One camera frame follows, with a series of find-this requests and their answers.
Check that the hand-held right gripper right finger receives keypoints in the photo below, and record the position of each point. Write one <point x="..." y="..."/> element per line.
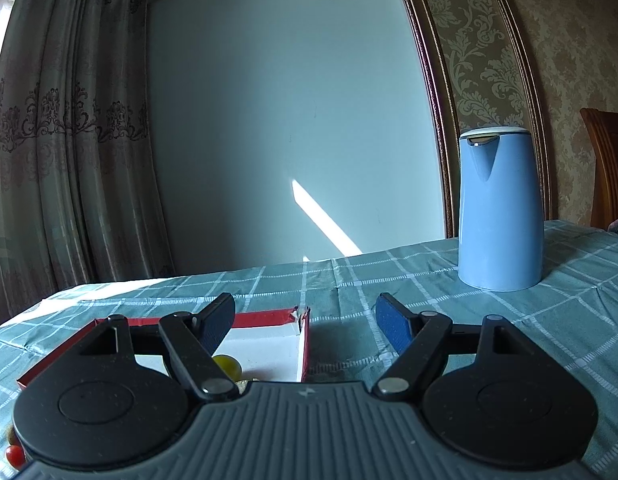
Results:
<point x="393" y="325"/>

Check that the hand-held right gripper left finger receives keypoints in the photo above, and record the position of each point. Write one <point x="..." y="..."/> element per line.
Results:
<point x="221" y="322"/>

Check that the red cardboard box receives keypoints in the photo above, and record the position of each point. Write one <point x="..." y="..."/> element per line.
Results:
<point x="269" y="317"/>

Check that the red cherry tomato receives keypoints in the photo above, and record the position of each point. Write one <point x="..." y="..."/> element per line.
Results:
<point x="15" y="455"/>

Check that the green tomato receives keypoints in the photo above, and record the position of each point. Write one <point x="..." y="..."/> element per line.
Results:
<point x="229" y="366"/>

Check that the green checkered tablecloth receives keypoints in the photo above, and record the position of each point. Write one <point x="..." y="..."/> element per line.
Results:
<point x="339" y="285"/>

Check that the blue electric kettle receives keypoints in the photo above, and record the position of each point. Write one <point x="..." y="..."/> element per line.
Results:
<point x="499" y="220"/>

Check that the brown longan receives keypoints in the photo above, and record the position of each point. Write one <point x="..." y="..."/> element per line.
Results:
<point x="10" y="432"/>

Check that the patterned grey curtain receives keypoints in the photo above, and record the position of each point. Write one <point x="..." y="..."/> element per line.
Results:
<point x="69" y="135"/>

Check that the wooden chair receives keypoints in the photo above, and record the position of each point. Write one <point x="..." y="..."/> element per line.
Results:
<point x="609" y="160"/>

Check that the wooden wall moulding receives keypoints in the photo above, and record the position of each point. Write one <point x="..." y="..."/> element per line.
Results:
<point x="439" y="85"/>

